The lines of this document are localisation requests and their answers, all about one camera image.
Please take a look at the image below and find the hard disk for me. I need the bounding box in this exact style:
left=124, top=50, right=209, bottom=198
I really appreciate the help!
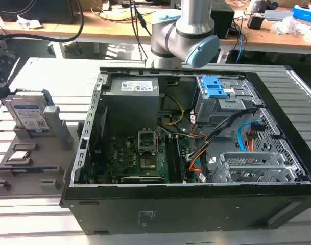
left=1, top=88, right=55, bottom=134

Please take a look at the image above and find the silver metal disk bay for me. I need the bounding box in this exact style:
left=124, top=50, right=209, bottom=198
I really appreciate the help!
left=210, top=152, right=299, bottom=183

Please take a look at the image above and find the large black box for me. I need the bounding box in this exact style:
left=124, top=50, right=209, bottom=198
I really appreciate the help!
left=0, top=0, right=75, bottom=25

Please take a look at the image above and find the silver CPU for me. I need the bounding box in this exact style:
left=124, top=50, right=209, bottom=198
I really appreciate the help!
left=8, top=152, right=31, bottom=161

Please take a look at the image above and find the grey parts rack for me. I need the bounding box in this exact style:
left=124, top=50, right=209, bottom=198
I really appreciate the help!
left=0, top=106, right=75, bottom=198

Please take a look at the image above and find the wooden desk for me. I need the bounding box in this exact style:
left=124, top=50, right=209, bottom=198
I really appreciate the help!
left=0, top=5, right=311, bottom=56

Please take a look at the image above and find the grey power supply unit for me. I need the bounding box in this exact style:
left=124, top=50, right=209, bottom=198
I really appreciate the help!
left=101, top=76, right=161, bottom=128

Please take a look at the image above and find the green motherboard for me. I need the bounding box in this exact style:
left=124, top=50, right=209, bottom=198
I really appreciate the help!
left=91, top=127, right=197, bottom=184

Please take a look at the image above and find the CPU socket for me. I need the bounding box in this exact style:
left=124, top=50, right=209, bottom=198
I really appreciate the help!
left=137, top=130, right=158, bottom=156

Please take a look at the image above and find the square chipset heatsink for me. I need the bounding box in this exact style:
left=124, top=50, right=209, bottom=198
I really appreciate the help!
left=139, top=158, right=156, bottom=170

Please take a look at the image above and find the black graphics card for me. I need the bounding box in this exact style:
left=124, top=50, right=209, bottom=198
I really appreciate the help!
left=120, top=175, right=169, bottom=184

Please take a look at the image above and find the black RAM stick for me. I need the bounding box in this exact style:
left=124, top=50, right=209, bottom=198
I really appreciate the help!
left=175, top=136, right=188, bottom=183

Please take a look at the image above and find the blue plastic drive latch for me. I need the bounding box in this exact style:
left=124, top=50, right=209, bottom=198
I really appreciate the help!
left=202, top=76, right=229, bottom=99

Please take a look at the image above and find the silver metal drive cage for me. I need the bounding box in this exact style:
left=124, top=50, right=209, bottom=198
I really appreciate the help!
left=196, top=75, right=263, bottom=126

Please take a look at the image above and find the black speaker box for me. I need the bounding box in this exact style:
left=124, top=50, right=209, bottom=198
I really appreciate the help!
left=210, top=4, right=235, bottom=40

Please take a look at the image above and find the black open PC case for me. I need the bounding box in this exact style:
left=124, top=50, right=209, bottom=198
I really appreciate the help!
left=59, top=65, right=311, bottom=235

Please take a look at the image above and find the small black box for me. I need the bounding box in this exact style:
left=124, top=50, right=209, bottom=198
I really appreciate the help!
left=247, top=14, right=265, bottom=30

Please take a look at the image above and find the grey flat box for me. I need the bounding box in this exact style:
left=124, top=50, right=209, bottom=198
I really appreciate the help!
left=264, top=9, right=295, bottom=22

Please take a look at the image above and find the crumpled clear plastic bag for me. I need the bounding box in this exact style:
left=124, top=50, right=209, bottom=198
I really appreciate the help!
left=272, top=16, right=302, bottom=35

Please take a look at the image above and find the blue cardboard box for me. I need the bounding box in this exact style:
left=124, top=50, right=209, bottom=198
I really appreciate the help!
left=292, top=4, right=311, bottom=20

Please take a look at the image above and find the thick black cable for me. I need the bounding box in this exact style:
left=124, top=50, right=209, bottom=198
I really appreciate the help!
left=0, top=0, right=84, bottom=43

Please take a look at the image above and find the thin black cable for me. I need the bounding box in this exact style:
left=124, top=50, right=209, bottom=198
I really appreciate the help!
left=129, top=0, right=150, bottom=62

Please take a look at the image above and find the yellow wire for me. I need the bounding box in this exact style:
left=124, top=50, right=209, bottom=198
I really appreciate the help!
left=156, top=94, right=186, bottom=126

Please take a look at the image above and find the orange wire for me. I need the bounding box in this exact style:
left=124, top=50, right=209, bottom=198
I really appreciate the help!
left=189, top=150, right=209, bottom=172

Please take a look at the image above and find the black cable bundle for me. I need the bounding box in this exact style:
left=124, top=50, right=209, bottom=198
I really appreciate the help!
left=185, top=107, right=257, bottom=162

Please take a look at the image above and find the blue hanging cable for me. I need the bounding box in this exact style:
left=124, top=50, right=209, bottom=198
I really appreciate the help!
left=235, top=33, right=247, bottom=63

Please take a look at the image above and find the light blue wire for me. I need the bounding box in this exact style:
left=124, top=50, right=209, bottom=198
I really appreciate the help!
left=236, top=122, right=253, bottom=152

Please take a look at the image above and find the red orange wire plug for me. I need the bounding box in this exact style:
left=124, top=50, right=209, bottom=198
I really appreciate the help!
left=246, top=122, right=263, bottom=152

